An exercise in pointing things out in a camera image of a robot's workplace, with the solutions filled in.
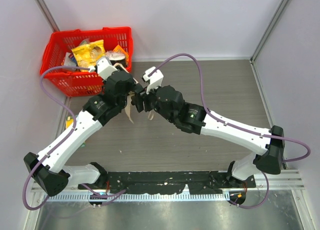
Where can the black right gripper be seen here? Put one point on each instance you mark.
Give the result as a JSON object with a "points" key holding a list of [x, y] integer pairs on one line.
{"points": [[146, 100]]}

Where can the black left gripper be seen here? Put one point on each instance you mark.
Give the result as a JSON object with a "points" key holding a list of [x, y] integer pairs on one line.
{"points": [[137, 90]]}

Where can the beige and black umbrella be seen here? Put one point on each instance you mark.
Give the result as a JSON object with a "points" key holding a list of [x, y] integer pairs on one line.
{"points": [[128, 106]]}

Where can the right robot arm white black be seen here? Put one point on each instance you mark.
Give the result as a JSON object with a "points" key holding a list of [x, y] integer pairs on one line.
{"points": [[266, 147]]}

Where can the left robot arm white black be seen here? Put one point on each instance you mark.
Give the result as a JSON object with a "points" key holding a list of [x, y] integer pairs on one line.
{"points": [[48, 167]]}

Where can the black cd spindle case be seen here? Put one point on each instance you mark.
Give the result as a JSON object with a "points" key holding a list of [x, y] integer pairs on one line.
{"points": [[116, 58]]}

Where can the orange snack packet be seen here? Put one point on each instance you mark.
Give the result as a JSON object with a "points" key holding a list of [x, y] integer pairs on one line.
{"points": [[119, 49]]}

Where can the yellow chips bag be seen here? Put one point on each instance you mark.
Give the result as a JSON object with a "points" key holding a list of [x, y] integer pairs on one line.
{"points": [[87, 54]]}

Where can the red plastic shopping basket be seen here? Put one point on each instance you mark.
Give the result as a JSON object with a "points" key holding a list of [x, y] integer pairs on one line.
{"points": [[75, 83]]}

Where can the grey small box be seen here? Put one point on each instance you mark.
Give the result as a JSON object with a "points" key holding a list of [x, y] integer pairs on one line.
{"points": [[70, 61]]}

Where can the orange juice carton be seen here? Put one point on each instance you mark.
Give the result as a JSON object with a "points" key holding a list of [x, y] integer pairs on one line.
{"points": [[69, 121]]}

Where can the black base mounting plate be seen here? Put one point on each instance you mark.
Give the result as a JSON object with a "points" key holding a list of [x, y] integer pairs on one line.
{"points": [[170, 182]]}

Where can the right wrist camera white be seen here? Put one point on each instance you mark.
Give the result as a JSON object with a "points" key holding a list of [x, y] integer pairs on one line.
{"points": [[153, 78]]}

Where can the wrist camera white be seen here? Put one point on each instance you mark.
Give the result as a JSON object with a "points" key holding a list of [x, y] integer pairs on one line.
{"points": [[103, 68], [153, 78]]}

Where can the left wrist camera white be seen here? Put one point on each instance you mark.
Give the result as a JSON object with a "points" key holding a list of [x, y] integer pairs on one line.
{"points": [[103, 68]]}

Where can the white slotted cable duct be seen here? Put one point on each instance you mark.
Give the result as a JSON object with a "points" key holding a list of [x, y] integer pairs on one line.
{"points": [[185, 196]]}

